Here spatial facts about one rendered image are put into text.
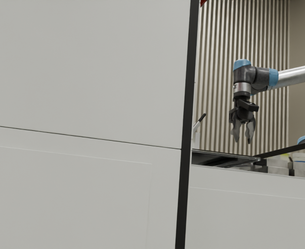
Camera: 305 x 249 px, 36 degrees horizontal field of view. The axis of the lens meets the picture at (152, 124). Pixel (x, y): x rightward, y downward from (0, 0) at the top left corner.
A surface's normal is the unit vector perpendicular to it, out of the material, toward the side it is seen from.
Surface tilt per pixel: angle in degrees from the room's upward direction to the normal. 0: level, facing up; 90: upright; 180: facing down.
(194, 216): 90
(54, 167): 90
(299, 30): 90
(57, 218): 90
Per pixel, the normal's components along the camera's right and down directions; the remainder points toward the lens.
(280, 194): 0.29, -0.18
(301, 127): -0.90, -0.16
